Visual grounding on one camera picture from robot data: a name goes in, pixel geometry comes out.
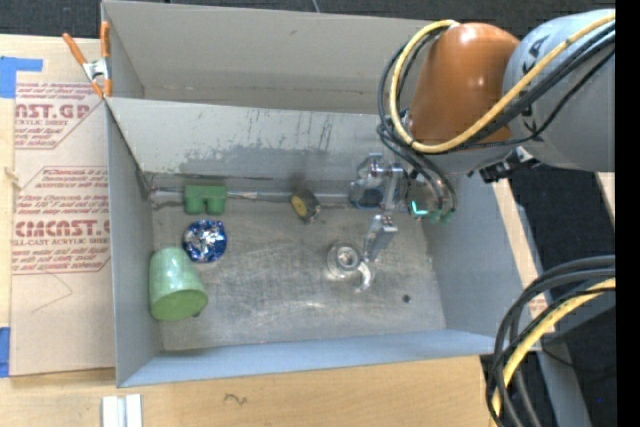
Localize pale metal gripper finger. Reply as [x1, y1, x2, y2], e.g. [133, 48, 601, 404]
[380, 214, 400, 252]
[363, 213, 385, 265]

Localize clear glass jar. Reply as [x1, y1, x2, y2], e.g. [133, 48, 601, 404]
[326, 241, 374, 295]

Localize yellow and black wheel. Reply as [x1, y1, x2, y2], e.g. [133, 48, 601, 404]
[290, 188, 322, 224]

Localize grey metal bin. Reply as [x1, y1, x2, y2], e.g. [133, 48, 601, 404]
[99, 0, 532, 389]

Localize shiny blue ball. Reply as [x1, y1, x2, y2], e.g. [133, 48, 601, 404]
[181, 219, 229, 265]

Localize green double-cylinder block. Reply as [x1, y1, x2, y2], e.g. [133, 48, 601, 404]
[183, 184, 229, 217]

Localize light green cup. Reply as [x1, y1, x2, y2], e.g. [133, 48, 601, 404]
[147, 245, 210, 323]

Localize brown cardboard board, red print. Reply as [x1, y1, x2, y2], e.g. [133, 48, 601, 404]
[8, 34, 118, 377]

